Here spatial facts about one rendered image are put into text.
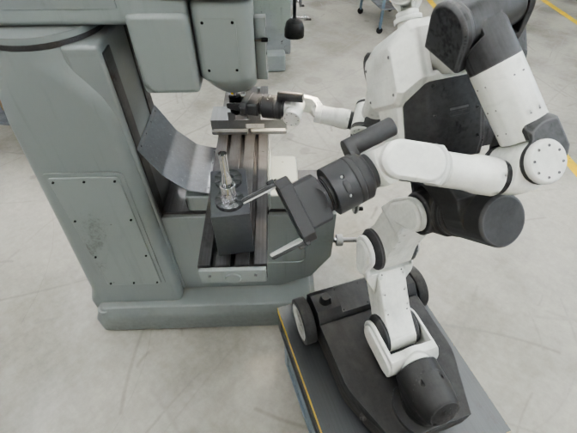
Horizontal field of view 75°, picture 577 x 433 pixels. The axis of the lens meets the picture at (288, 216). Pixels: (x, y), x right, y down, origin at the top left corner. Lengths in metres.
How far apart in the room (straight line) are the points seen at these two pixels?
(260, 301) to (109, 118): 1.19
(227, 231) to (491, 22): 0.85
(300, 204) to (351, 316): 1.07
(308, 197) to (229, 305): 1.54
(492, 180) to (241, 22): 0.89
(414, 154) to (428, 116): 0.24
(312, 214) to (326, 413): 1.15
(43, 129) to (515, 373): 2.41
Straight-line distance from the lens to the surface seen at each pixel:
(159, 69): 1.39
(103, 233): 1.85
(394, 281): 1.39
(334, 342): 1.59
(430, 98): 0.88
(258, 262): 1.26
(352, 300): 1.66
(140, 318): 2.27
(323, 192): 0.63
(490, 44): 0.78
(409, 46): 0.87
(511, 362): 2.47
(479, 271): 2.73
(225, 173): 1.10
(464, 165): 0.73
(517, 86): 0.79
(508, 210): 0.89
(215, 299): 2.14
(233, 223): 1.18
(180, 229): 1.83
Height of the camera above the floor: 2.00
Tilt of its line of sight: 47 degrees down
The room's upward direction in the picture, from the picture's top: straight up
